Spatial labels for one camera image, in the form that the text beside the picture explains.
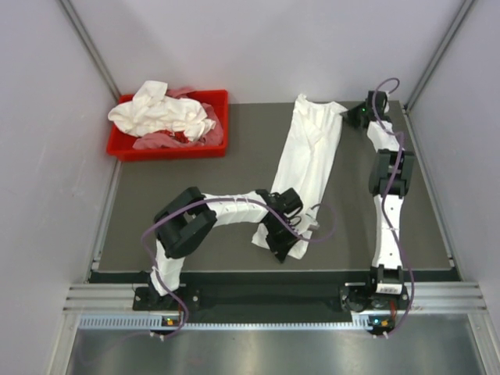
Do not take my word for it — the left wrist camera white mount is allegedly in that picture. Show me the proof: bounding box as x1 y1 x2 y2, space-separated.
301 206 320 231

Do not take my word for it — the right corner aluminium post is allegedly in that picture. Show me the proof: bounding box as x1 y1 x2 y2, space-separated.
403 0 477 113

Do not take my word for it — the red plastic bin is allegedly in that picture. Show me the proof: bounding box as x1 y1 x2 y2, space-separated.
106 90 229 162

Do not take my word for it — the corner aluminium post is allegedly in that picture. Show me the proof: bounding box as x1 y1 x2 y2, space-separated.
403 0 477 113
55 0 121 101

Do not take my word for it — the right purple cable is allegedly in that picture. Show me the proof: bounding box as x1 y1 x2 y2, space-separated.
370 77 416 339

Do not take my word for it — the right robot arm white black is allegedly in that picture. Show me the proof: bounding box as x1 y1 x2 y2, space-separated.
342 91 416 309

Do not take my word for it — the left corner aluminium post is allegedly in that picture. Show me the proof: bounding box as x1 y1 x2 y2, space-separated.
55 0 121 101

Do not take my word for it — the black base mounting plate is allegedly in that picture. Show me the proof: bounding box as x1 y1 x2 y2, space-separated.
132 283 410 313

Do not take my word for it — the white t shirt in bin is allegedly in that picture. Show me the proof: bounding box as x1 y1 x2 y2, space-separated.
108 80 216 141

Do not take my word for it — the grey slotted cable duct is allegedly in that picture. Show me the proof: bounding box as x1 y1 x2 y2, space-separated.
78 315 389 331

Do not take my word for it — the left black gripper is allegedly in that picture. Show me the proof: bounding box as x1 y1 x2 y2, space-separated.
264 219 302 264

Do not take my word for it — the aluminium extrusion rail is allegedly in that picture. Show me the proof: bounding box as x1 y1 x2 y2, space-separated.
63 284 135 313

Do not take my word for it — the pink t shirt in bin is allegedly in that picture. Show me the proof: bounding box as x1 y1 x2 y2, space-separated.
132 87 223 150

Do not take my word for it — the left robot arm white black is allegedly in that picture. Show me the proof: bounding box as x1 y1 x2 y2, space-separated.
144 187 305 310

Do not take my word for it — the white t shirt with print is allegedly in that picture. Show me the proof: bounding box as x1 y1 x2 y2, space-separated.
271 94 346 239

